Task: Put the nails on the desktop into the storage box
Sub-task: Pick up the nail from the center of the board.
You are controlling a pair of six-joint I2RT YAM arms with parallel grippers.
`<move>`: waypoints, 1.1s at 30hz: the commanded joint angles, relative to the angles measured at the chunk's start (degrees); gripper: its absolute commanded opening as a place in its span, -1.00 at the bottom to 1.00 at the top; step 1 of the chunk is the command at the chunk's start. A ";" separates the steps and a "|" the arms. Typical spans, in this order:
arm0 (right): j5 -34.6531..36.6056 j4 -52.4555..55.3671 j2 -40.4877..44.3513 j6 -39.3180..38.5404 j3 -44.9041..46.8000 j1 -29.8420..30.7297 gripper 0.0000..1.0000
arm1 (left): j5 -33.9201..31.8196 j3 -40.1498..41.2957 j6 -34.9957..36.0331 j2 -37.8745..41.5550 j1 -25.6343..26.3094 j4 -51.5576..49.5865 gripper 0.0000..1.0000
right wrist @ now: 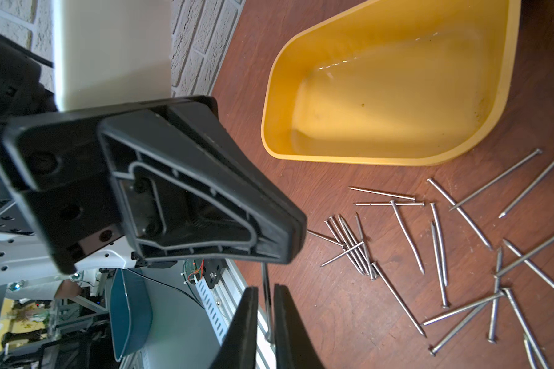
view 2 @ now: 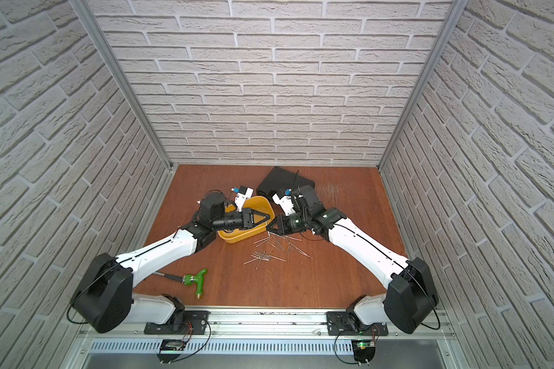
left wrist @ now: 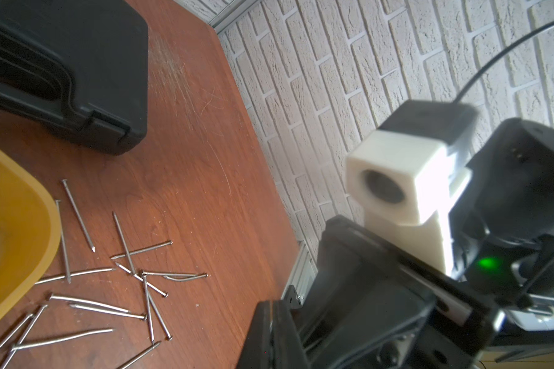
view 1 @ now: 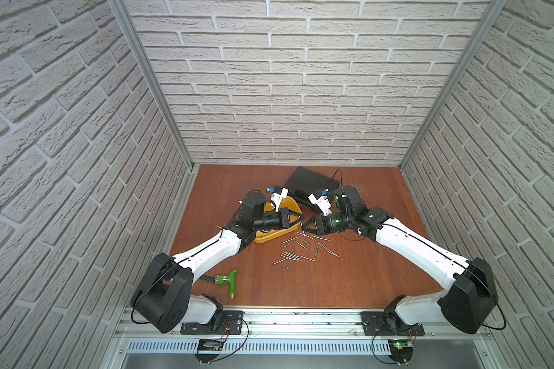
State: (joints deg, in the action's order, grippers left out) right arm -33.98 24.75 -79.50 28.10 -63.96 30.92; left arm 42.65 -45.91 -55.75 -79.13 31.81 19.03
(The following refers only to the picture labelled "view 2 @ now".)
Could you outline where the right controller board with cable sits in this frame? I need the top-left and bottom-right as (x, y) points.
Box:
(351, 340), (376, 366)

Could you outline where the steel nail long lower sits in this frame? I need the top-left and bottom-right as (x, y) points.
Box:
(243, 258), (261, 265)

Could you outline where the steel nail centre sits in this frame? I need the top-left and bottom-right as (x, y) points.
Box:
(267, 238), (285, 252)

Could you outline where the left controller board with cable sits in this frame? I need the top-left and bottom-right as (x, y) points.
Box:
(157, 339), (189, 364)

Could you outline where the yellow plastic storage box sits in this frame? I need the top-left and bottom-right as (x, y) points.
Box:
(218, 196), (275, 244)

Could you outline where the left aluminium corner post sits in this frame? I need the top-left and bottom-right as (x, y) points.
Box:
(68, 0), (174, 171)

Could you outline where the black plastic tool case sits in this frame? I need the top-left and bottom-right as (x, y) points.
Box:
(256, 166), (315, 201)

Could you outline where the aluminium front rail frame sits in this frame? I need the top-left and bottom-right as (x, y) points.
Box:
(63, 306), (467, 368)

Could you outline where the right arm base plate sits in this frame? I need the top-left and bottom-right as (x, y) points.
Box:
(326, 311), (389, 337)

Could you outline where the controller board with cable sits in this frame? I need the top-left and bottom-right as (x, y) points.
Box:
(351, 340), (376, 366)
(157, 339), (189, 364)

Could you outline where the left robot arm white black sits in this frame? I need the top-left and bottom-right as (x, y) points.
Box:
(69, 192), (274, 333)

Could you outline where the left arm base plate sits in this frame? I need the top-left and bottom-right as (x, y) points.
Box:
(144, 310), (210, 335)

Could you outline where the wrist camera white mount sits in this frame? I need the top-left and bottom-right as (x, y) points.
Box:
(232, 186), (254, 212)
(272, 188), (295, 216)

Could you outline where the steel nail far right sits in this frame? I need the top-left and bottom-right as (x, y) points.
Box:
(289, 243), (311, 258)

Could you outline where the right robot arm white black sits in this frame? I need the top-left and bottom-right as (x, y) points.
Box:
(268, 185), (439, 334)

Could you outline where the right aluminium corner post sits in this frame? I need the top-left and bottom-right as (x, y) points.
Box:
(377, 0), (469, 171)

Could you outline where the steel nail bundle nail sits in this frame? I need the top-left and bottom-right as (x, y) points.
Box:
(251, 252), (272, 261)

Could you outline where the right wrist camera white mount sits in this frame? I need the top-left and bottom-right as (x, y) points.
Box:
(272, 188), (295, 216)

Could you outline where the aluminium corner post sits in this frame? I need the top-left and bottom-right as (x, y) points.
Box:
(377, 0), (469, 171)
(68, 0), (174, 171)

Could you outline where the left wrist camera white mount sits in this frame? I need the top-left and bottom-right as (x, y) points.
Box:
(232, 186), (254, 212)

